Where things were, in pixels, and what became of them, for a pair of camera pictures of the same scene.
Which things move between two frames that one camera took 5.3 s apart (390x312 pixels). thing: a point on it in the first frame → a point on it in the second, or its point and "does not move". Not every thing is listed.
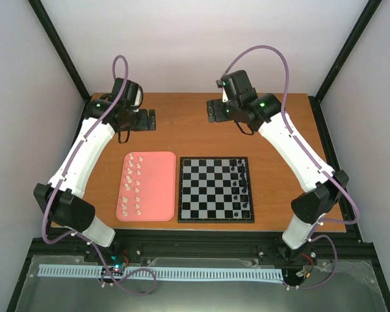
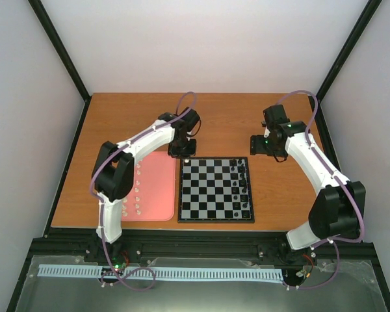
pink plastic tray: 147,186 does not move
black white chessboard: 215,190 does not move
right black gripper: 218,115 → 259,148
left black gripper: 144,125 → 192,151
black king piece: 243,183 does not move
